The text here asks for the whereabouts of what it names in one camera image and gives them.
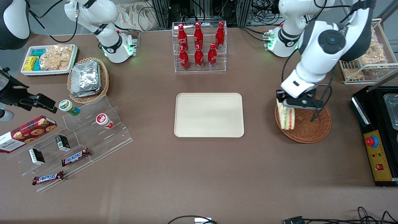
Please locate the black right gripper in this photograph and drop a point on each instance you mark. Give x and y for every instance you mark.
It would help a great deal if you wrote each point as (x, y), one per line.
(13, 92)

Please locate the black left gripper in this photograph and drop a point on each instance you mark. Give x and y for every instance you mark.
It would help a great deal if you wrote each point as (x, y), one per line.
(280, 96)

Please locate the triangle sandwich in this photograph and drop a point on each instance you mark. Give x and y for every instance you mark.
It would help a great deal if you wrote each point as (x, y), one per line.
(285, 119)

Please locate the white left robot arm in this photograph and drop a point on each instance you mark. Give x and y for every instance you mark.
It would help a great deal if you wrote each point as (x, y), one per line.
(314, 40)

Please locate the white rectangular snack tray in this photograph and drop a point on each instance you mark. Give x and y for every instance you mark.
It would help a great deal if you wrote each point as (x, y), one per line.
(28, 73)

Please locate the round brown wicker basket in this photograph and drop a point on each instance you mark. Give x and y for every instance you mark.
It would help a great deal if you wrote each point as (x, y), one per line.
(311, 130)

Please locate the light wicker basket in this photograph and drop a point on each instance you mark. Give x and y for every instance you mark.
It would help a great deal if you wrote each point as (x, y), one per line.
(104, 77)

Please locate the cream plastic tray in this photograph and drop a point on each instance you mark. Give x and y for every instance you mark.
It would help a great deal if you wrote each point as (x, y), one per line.
(208, 115)

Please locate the green yogurt cup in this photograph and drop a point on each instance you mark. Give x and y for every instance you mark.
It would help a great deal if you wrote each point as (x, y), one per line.
(68, 107)

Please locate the red tartan cookie box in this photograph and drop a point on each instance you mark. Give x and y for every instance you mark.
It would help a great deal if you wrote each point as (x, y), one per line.
(28, 132)

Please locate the teal snack pack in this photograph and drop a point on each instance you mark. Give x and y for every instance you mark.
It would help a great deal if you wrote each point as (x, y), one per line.
(39, 52)
(37, 65)

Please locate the yellow snack pack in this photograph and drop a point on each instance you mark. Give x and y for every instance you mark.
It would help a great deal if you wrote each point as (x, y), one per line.
(30, 63)

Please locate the clear cracker snack bag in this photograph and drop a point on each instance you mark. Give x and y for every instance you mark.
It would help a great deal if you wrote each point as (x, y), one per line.
(51, 62)
(60, 51)
(353, 74)
(374, 53)

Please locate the silver foil pack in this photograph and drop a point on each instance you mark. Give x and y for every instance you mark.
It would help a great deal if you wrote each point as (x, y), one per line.
(85, 74)
(87, 92)

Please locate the small black carton box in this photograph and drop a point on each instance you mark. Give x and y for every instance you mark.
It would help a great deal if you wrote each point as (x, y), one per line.
(36, 156)
(63, 142)

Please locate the red strawberry yogurt cup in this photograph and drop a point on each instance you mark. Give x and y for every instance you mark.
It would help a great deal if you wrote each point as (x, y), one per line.
(103, 120)

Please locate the Snickers chocolate bar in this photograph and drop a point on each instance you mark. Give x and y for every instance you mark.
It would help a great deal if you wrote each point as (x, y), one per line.
(75, 156)
(48, 178)

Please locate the clear acrylic stepped display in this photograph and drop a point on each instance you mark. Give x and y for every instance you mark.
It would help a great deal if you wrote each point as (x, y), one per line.
(102, 140)

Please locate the clear acrylic bottle rack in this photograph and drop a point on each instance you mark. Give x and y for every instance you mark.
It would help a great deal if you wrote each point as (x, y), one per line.
(222, 62)

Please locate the red cola bottle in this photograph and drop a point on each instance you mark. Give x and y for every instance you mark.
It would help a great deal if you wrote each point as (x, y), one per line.
(199, 57)
(198, 34)
(184, 59)
(212, 56)
(182, 35)
(220, 34)

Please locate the red emergency stop button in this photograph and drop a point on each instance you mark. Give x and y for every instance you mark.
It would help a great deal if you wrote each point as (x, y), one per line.
(371, 141)

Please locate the black sealing machine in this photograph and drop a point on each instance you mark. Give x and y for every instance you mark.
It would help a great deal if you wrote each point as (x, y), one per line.
(381, 124)

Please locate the clear plastic container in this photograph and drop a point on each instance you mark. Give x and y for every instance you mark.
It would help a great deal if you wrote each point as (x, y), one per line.
(391, 109)

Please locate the yellow control panel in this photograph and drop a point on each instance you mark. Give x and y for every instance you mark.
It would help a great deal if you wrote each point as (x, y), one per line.
(377, 155)

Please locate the beige cloth bag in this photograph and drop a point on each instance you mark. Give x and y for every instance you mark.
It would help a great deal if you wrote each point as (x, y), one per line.
(136, 15)

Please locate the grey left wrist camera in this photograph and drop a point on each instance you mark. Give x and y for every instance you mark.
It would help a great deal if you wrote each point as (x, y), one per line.
(309, 103)

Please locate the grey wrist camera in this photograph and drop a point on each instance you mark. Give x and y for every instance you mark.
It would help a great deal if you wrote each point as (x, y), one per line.
(5, 115)
(309, 103)

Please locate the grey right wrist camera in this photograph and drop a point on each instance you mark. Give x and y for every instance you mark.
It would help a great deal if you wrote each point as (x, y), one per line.
(5, 115)

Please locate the aluminium frame rack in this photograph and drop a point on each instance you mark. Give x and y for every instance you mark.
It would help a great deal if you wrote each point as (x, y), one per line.
(205, 9)

